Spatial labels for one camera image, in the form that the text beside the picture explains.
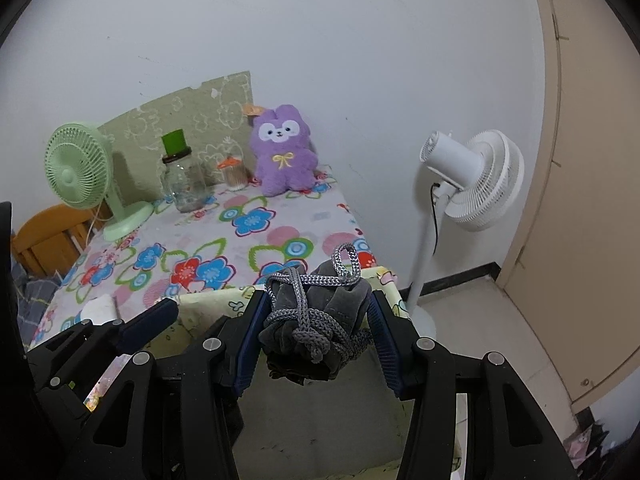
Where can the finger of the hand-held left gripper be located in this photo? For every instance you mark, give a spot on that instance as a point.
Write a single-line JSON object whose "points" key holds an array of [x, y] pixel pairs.
{"points": [[150, 320]]}

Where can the green plastic cup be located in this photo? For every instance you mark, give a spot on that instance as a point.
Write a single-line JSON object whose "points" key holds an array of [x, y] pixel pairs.
{"points": [[174, 141]]}

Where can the beige door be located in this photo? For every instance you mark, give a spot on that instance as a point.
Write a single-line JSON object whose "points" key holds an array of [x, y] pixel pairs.
{"points": [[590, 210]]}

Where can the toothpick holder with orange lid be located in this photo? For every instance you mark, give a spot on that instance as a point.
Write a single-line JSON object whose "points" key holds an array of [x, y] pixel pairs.
{"points": [[234, 175]]}

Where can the purple plush bunny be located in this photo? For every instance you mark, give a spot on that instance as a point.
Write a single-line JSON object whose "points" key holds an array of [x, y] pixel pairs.
{"points": [[282, 160]]}

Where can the floral tablecloth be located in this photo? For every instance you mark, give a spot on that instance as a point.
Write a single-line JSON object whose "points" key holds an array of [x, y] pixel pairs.
{"points": [[200, 240]]}

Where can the plaid cloth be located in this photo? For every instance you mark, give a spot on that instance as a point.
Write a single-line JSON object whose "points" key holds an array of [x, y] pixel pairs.
{"points": [[30, 295]]}

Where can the white sponge block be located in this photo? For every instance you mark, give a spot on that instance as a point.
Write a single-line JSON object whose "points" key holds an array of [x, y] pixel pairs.
{"points": [[97, 308]]}

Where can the green desk fan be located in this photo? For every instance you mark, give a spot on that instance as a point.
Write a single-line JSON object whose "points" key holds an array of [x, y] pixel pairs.
{"points": [[75, 170]]}

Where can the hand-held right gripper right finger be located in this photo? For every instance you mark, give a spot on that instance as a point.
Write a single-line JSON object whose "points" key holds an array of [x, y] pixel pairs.
{"points": [[387, 350]]}

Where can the white standing fan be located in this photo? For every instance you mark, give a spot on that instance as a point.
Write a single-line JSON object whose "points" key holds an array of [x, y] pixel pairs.
{"points": [[460, 165]]}

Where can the glass jar with black lid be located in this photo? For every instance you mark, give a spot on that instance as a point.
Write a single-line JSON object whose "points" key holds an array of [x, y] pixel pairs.
{"points": [[185, 185]]}

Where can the pink printed bag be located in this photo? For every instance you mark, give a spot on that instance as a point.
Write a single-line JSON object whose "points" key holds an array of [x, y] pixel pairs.
{"points": [[585, 442]]}

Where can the green patterned wall board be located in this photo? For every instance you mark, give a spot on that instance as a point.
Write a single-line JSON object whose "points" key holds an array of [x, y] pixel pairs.
{"points": [[150, 120]]}

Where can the wooden chair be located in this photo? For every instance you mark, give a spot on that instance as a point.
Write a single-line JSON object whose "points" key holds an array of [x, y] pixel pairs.
{"points": [[45, 240]]}

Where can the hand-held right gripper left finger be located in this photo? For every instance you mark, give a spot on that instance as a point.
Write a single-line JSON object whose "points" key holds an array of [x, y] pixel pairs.
{"points": [[250, 345]]}

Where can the yellow cartoon printed box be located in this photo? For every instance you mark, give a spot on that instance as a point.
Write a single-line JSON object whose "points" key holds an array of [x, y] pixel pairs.
{"points": [[215, 302]]}

